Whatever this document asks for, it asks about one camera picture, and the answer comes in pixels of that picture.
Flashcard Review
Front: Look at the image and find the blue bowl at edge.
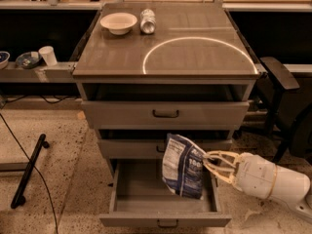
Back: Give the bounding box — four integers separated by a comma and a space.
0, 51, 10, 69

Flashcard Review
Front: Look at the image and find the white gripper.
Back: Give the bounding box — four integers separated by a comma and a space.
203, 150, 277, 199

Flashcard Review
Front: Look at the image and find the top grey drawer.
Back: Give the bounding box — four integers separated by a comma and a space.
82, 101, 249, 130

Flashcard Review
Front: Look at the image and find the grey side shelf rail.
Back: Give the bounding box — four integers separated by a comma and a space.
0, 61, 76, 83

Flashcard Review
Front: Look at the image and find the bottom grey drawer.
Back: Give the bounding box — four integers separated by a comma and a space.
100, 159, 231, 228

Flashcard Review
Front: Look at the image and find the grey drawer cabinet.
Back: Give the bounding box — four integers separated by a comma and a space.
71, 1, 261, 180

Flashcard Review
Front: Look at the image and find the white paper cup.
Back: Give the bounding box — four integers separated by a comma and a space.
39, 46, 58, 66

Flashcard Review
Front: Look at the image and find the blue chip bag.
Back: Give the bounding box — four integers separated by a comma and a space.
162, 134, 205, 199

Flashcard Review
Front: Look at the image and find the white bowl on counter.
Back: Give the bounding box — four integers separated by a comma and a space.
100, 13, 137, 35

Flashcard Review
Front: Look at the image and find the middle grey drawer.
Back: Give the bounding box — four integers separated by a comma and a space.
97, 139, 232, 159

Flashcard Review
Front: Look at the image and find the grey drawer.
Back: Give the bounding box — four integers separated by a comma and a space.
100, 159, 231, 228
82, 101, 249, 130
97, 139, 232, 159

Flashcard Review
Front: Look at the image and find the black office chair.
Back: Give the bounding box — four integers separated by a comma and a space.
240, 56, 312, 164

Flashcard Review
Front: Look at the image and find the black floor cable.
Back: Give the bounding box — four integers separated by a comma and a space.
0, 112, 59, 234

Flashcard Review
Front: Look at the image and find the silver soda can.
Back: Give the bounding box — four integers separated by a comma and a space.
140, 9, 156, 34

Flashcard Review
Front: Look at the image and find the black floor bar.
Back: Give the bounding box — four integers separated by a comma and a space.
11, 134, 50, 209

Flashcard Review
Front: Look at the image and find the blue bowl with items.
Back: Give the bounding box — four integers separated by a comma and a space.
16, 52, 42, 69

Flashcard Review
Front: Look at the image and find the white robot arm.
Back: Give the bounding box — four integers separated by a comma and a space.
203, 150, 312, 223

